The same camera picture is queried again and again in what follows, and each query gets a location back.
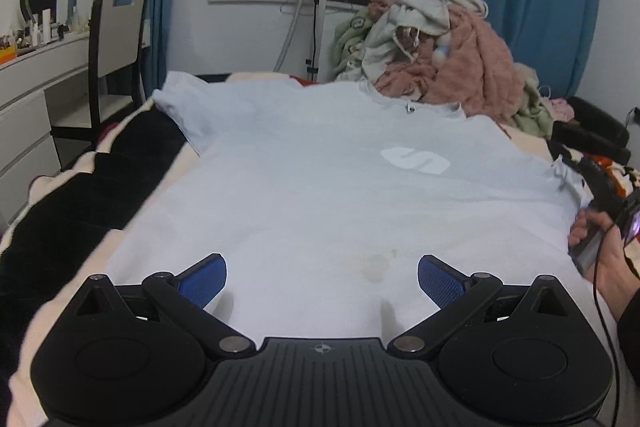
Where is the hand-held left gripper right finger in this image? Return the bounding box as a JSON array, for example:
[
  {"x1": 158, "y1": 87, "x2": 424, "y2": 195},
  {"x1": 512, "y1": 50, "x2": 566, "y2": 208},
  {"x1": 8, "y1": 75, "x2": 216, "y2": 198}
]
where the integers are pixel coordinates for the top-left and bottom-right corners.
[{"x1": 387, "y1": 253, "x2": 568, "y2": 358}]

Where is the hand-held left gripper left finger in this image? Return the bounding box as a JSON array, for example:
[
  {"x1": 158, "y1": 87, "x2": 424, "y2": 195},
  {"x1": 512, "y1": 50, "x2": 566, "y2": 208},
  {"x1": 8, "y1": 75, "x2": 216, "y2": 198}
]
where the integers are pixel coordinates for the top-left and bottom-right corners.
[{"x1": 75, "y1": 252, "x2": 258, "y2": 358}]

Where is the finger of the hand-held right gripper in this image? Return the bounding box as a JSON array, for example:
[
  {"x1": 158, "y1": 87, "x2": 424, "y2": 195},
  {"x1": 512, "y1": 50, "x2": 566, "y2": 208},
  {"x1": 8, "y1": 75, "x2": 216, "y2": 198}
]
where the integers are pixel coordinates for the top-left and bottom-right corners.
[{"x1": 547, "y1": 141, "x2": 622, "y2": 214}]

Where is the light blue T-shirt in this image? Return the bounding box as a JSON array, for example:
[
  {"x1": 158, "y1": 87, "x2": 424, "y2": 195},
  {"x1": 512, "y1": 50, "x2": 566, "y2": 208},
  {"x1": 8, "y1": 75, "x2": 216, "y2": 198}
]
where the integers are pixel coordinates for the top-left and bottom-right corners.
[{"x1": 105, "y1": 72, "x2": 596, "y2": 344}]

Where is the person's right hand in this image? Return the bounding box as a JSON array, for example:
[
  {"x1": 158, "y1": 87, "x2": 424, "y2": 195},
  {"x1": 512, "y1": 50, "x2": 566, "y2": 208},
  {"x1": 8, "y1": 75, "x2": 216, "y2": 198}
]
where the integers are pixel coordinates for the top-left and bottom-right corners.
[{"x1": 567, "y1": 208, "x2": 640, "y2": 292}]

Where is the black sofa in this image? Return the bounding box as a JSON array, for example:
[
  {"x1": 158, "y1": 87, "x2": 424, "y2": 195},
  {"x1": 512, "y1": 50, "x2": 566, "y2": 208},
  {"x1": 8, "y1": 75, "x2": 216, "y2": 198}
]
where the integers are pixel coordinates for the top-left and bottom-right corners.
[{"x1": 550, "y1": 96, "x2": 632, "y2": 164}]

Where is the plain green fleece blanket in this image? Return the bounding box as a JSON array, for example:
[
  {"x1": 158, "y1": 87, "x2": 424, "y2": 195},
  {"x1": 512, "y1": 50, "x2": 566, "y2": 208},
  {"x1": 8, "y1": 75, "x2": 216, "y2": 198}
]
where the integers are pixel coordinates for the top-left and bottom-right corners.
[{"x1": 510, "y1": 62, "x2": 557, "y2": 138}]

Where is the small cream cloth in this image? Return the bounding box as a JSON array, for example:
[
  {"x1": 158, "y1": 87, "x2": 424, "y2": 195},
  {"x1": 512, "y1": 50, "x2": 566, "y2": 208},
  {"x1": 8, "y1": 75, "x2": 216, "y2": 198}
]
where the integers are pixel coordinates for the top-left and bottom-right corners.
[{"x1": 515, "y1": 62, "x2": 542, "y2": 88}]

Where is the red black striped blanket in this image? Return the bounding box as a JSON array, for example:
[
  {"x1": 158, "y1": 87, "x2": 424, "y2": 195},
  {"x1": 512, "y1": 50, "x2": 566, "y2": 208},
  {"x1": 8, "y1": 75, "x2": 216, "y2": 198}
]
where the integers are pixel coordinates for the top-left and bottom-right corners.
[{"x1": 0, "y1": 72, "x2": 640, "y2": 427}]

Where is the pink fluffy blanket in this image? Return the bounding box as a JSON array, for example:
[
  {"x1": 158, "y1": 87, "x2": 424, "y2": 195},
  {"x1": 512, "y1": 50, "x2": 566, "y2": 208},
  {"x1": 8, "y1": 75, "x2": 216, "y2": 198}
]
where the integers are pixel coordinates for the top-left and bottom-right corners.
[{"x1": 370, "y1": 0, "x2": 519, "y2": 128}]

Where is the white dressing table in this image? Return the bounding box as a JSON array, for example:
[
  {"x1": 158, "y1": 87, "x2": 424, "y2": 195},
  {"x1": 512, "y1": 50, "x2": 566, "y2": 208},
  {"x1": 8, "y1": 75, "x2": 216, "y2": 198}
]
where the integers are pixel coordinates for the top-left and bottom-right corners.
[{"x1": 0, "y1": 19, "x2": 151, "y2": 229}]

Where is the grey white hoodie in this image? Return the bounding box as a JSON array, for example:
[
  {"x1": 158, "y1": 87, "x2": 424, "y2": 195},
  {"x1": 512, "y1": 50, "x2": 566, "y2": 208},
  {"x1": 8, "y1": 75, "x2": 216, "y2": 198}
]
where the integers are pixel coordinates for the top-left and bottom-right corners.
[{"x1": 360, "y1": 2, "x2": 452, "y2": 81}]

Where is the green printed fleece garment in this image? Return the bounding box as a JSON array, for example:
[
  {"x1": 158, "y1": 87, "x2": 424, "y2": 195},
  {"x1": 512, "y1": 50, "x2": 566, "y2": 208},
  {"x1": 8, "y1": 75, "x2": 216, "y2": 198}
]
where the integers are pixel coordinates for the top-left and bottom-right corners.
[{"x1": 332, "y1": 14, "x2": 377, "y2": 81}]

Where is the grey black chair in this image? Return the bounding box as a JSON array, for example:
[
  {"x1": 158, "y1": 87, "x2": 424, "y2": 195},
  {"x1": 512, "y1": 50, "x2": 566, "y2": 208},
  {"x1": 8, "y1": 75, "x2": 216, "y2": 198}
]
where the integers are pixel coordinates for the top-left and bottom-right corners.
[{"x1": 50, "y1": 0, "x2": 150, "y2": 148}]

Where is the white window sill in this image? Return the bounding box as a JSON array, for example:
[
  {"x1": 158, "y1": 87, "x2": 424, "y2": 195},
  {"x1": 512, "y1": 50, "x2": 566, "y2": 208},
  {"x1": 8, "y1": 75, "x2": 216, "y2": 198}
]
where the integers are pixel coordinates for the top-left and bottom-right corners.
[{"x1": 207, "y1": 0, "x2": 372, "y2": 11}]

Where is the white tripod stand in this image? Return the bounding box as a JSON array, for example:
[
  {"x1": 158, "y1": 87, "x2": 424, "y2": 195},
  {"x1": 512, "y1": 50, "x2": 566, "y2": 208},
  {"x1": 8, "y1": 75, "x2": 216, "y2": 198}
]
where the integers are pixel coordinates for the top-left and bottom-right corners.
[{"x1": 272, "y1": 0, "x2": 335, "y2": 81}]

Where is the group of cosmetic bottles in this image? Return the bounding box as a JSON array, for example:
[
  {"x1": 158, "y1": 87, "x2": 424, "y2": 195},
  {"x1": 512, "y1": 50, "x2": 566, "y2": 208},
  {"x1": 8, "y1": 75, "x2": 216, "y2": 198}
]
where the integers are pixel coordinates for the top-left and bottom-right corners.
[{"x1": 0, "y1": 7, "x2": 92, "y2": 58}]

